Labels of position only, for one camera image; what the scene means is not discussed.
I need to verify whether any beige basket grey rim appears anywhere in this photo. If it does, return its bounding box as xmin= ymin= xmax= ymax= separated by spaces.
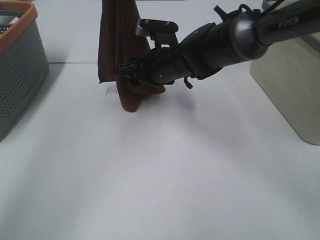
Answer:
xmin=250 ymin=33 xmax=320 ymax=145

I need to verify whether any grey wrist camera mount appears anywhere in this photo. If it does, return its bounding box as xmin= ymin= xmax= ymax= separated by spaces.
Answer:
xmin=135 ymin=19 xmax=179 ymax=49

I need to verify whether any grey perforated basket orange rim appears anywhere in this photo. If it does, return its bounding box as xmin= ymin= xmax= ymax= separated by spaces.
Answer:
xmin=0 ymin=0 xmax=49 ymax=139

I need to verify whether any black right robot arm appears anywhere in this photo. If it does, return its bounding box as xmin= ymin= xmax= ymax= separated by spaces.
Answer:
xmin=116 ymin=0 xmax=320 ymax=87

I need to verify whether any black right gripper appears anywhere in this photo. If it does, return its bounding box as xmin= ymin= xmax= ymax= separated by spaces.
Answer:
xmin=116 ymin=47 xmax=185 ymax=87

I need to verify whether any brown towel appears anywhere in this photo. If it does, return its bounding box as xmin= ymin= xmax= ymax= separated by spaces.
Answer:
xmin=97 ymin=0 xmax=166 ymax=113

